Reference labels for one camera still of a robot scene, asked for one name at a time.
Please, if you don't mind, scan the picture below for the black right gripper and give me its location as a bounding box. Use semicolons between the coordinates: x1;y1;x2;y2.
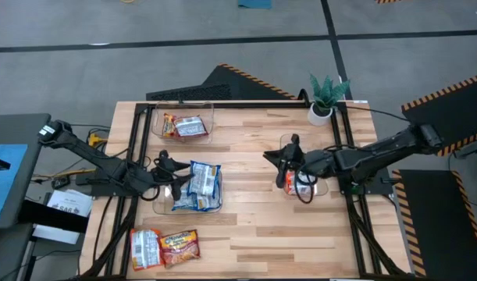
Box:
262;133;336;189

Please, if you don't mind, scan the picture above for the grey cabinet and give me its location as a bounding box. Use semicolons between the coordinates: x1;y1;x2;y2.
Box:
0;222;35;281

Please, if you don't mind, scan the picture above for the yellow power plug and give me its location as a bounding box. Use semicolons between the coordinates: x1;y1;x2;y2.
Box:
87;131;109;148

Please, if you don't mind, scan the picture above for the green plant in white pot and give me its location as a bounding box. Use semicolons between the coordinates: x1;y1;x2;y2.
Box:
307;73;351;126

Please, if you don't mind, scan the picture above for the white printed paper sheet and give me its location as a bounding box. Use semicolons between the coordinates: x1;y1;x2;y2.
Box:
46;189;94;219

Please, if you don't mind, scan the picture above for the grey desk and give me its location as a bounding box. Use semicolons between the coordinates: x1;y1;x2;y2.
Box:
0;112;52;230

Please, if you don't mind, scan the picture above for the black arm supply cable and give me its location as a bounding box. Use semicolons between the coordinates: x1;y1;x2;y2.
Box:
345;105;413;124

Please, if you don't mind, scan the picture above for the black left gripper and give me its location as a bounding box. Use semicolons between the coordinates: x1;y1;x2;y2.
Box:
150;149;194;201

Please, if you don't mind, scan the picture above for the grey metal object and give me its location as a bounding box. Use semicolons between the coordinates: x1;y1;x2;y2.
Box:
452;139;477;160

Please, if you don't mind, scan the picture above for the blue sheet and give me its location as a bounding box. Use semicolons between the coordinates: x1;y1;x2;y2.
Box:
0;143;29;222

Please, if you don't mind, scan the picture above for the black power adapter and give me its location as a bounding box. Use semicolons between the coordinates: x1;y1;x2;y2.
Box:
50;175;71;190

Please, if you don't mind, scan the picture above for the black floor cable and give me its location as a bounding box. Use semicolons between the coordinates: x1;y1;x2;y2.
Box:
447;151;477;208

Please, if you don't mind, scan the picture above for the blue floor mat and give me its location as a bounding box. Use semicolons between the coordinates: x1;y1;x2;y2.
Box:
237;0;272;9

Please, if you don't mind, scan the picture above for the yellow cable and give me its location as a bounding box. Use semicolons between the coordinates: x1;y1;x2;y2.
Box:
30;167;97;184

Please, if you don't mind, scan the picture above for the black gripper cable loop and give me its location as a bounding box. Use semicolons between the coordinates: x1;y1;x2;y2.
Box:
292;171;317;205

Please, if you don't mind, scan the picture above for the white plain paper sheet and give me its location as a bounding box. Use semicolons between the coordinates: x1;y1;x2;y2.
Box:
31;224;81;246

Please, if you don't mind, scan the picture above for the clear plastic bin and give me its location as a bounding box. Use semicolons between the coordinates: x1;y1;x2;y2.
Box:
279;133;329;198
151;167;224;215
151;101;215;146

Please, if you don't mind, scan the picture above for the black beam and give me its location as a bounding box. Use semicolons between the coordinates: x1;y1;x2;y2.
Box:
18;199;90;234

